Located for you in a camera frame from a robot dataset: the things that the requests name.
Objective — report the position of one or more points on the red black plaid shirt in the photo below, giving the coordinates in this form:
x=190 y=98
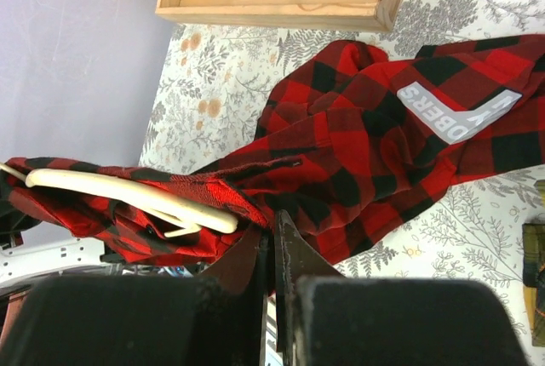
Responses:
x=351 y=145

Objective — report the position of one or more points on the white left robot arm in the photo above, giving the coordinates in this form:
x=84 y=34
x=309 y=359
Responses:
x=31 y=252

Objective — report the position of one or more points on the cream wooden hanger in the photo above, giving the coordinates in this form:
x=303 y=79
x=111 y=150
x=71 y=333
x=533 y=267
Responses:
x=187 y=216

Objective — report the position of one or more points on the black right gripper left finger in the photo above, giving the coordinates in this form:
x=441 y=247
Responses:
x=214 y=318

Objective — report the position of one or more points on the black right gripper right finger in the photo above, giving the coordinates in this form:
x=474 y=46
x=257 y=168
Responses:
x=325 y=318

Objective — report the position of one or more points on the yellow black plaid shirt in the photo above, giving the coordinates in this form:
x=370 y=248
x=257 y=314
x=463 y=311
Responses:
x=533 y=278

